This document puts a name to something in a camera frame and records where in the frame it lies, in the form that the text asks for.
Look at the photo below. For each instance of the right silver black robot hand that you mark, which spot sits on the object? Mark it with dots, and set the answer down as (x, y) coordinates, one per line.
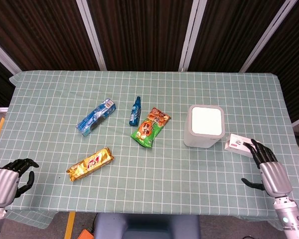
(275, 176)

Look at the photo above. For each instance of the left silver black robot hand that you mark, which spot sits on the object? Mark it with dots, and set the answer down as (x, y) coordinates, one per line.
(3, 181)

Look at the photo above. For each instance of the white square container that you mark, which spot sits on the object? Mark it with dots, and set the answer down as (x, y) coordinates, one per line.
(206, 119)

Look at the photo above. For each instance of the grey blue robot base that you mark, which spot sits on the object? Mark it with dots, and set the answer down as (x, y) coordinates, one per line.
(144, 226)

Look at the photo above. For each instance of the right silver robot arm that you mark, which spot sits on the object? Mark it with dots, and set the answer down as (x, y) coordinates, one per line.
(290, 216)

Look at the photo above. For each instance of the small white cardboard box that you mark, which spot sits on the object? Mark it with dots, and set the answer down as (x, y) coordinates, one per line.
(235, 144)

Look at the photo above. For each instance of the gold biscuit pack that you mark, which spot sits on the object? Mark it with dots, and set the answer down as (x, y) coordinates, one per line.
(89, 164)

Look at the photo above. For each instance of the orange object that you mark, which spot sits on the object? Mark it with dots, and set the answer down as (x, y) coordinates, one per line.
(86, 235)

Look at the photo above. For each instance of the green white checked tablecloth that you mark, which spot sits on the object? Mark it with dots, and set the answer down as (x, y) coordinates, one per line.
(164, 174)

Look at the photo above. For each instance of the blue cookie box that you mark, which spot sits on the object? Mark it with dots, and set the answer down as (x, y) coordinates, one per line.
(97, 117)

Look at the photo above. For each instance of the green orange snack bag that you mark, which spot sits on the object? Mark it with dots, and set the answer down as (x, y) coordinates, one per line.
(147, 129)

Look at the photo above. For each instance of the small blue bottle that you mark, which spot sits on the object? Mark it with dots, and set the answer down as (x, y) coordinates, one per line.
(135, 114)

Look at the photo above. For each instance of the white screen frame post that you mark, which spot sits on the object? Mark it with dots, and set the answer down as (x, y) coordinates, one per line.
(190, 35)
(2, 58)
(267, 35)
(92, 35)

